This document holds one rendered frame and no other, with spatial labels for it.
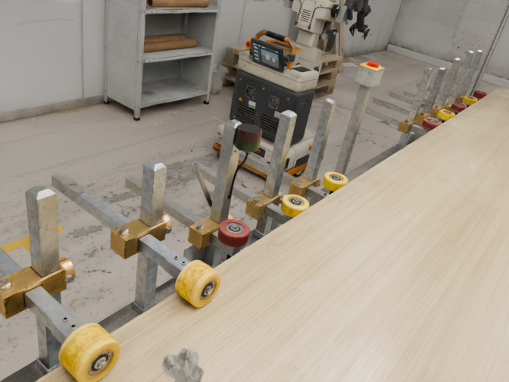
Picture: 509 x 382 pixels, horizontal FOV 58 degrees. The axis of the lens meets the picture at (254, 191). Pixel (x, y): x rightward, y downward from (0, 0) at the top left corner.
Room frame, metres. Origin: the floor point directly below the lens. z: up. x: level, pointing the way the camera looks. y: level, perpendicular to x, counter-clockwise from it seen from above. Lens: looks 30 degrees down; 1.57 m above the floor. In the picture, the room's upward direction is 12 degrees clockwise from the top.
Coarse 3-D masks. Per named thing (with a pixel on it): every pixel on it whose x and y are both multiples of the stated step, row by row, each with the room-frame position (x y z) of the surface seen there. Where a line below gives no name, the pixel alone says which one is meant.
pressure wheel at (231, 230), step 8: (224, 224) 0.97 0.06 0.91; (232, 224) 0.98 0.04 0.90; (240, 224) 0.99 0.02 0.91; (224, 232) 0.94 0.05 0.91; (232, 232) 0.95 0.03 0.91; (240, 232) 0.96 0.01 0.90; (248, 232) 0.96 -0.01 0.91; (224, 240) 0.93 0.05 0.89; (232, 240) 0.93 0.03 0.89; (240, 240) 0.93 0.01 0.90
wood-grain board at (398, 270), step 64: (448, 128) 2.18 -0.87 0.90; (384, 192) 1.35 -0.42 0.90; (448, 192) 1.46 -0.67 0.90; (256, 256) 0.88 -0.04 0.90; (320, 256) 0.93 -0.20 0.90; (384, 256) 0.99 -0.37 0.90; (448, 256) 1.05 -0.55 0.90; (192, 320) 0.64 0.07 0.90; (256, 320) 0.67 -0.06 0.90; (320, 320) 0.71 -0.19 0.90; (384, 320) 0.75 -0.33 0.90; (448, 320) 0.79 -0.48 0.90
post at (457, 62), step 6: (456, 60) 2.73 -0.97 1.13; (456, 66) 2.72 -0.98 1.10; (450, 72) 2.73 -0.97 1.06; (456, 72) 2.72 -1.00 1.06; (450, 78) 2.72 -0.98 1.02; (450, 84) 2.72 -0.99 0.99; (444, 90) 2.73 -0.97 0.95; (444, 96) 2.72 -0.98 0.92; (438, 102) 2.73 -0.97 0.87; (444, 102) 2.72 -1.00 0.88
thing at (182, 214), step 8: (128, 184) 1.17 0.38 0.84; (136, 184) 1.15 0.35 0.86; (136, 192) 1.15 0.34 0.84; (168, 200) 1.10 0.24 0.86; (168, 208) 1.07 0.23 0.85; (176, 208) 1.07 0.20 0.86; (184, 208) 1.08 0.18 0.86; (176, 216) 1.06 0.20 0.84; (184, 216) 1.04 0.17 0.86; (192, 216) 1.05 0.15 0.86; (184, 224) 1.04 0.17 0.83; (192, 224) 1.02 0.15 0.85; (216, 232) 1.00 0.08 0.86; (216, 240) 0.98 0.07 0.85; (224, 248) 0.96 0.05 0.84; (232, 248) 0.95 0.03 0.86; (240, 248) 0.97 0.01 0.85; (232, 256) 0.94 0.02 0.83
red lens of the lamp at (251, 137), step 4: (240, 124) 1.04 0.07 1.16; (240, 132) 1.00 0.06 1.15; (244, 132) 0.99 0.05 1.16; (236, 136) 1.01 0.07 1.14; (240, 136) 1.00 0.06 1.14; (244, 136) 0.99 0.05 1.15; (248, 136) 0.99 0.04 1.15; (252, 136) 0.99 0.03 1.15; (256, 136) 1.00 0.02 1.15; (260, 136) 1.01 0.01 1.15; (244, 140) 0.99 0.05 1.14; (248, 140) 0.99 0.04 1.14; (252, 140) 0.99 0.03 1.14; (256, 140) 1.00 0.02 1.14; (260, 140) 1.02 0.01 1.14
